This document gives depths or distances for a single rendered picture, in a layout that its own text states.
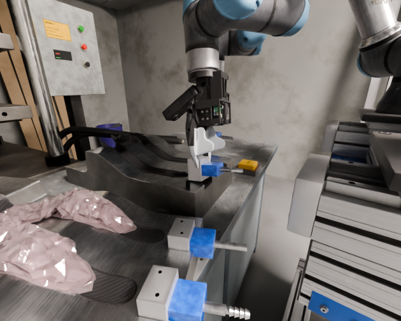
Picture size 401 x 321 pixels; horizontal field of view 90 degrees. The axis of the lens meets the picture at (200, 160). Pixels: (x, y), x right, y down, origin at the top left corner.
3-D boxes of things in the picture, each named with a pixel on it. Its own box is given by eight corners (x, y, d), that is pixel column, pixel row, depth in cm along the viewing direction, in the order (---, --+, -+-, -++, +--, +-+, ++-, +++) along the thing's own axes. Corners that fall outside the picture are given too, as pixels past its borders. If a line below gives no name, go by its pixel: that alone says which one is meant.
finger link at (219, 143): (225, 164, 50) (220, 128, 47) (204, 163, 53) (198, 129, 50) (229, 159, 53) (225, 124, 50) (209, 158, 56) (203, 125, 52)
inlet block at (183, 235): (245, 249, 37) (247, 225, 35) (246, 272, 33) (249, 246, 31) (177, 240, 40) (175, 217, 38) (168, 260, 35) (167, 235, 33)
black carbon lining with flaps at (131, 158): (209, 167, 65) (209, 137, 61) (181, 187, 51) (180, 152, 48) (129, 151, 80) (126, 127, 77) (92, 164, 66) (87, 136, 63)
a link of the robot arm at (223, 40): (229, 20, 62) (201, 20, 62) (227, 59, 66) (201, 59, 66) (227, 27, 69) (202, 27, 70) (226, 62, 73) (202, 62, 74)
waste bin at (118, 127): (118, 148, 388) (114, 120, 369) (133, 151, 365) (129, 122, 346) (95, 154, 352) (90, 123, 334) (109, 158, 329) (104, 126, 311)
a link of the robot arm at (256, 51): (265, 52, 61) (228, 53, 62) (257, 57, 72) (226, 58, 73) (267, 22, 59) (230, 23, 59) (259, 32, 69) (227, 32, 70)
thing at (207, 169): (246, 179, 48) (246, 156, 47) (240, 185, 44) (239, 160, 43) (198, 175, 54) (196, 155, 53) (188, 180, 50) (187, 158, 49)
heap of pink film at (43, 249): (143, 220, 41) (139, 185, 38) (77, 310, 24) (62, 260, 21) (34, 207, 45) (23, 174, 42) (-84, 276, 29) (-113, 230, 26)
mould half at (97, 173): (232, 183, 69) (233, 144, 65) (195, 226, 48) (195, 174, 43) (126, 160, 91) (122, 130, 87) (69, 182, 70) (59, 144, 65)
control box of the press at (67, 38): (131, 242, 153) (97, 11, 103) (95, 272, 128) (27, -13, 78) (111, 233, 163) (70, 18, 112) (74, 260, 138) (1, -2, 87)
